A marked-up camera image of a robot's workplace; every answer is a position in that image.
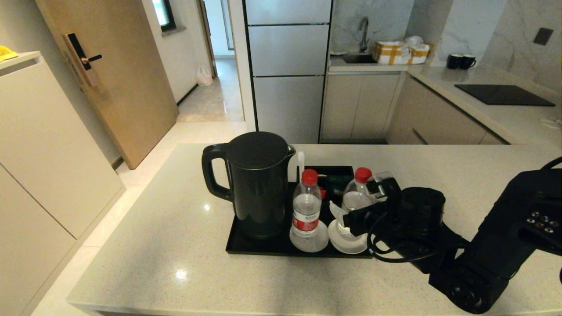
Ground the round white saucer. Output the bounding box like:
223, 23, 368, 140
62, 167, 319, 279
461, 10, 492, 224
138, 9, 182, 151
328, 217, 369, 255
288, 219, 329, 253

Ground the black gold door lock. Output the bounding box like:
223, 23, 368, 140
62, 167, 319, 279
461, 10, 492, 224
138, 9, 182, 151
63, 33, 103, 88

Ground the cardboard box with yellow tape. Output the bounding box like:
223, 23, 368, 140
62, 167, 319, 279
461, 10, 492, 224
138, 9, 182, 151
372, 38, 432, 66

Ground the white plastic bag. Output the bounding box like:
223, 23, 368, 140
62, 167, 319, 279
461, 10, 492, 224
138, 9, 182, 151
196, 65, 214, 86

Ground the clear water bottle red cap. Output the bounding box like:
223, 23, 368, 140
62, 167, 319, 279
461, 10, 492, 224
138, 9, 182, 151
336, 167, 379, 240
291, 169, 322, 240

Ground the tall cream cabinet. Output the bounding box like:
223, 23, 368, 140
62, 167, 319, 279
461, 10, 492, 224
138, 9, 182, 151
0, 51, 127, 316

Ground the beige two-door base cabinet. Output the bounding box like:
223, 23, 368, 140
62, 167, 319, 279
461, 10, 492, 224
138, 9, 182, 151
320, 72, 402, 141

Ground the beige drawer base cabinet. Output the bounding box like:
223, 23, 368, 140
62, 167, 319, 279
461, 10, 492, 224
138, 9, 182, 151
386, 74, 510, 145

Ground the light wooden door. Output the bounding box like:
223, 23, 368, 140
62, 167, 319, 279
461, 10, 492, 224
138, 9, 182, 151
35, 0, 180, 170

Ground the dark wall socket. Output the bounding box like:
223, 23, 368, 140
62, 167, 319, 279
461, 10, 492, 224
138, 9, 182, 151
533, 28, 554, 46

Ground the black rectangular serving tray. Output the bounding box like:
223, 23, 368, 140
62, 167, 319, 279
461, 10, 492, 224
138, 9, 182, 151
225, 180, 374, 259

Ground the dark kitchen sink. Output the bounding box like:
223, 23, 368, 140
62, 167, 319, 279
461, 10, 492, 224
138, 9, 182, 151
342, 52, 377, 65

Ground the black induction cooktop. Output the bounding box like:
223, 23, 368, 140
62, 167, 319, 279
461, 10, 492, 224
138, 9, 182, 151
454, 84, 556, 107

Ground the silver multi-door refrigerator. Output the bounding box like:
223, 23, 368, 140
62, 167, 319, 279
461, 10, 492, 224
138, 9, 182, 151
243, 0, 334, 144

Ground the black compartment condiment box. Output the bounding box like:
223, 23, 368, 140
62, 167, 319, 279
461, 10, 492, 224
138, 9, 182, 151
297, 165, 357, 205

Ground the dark framed window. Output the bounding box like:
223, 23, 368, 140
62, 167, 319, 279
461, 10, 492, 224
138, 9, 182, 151
151, 0, 177, 33

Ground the looped black wrist cable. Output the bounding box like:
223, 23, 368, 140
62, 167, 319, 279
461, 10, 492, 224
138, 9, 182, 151
367, 211, 444, 264

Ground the chrome kitchen faucet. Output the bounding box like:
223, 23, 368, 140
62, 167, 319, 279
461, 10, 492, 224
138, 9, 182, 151
358, 16, 370, 54

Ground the black electric kettle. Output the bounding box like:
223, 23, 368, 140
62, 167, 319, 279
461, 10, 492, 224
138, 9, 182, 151
202, 131, 296, 240

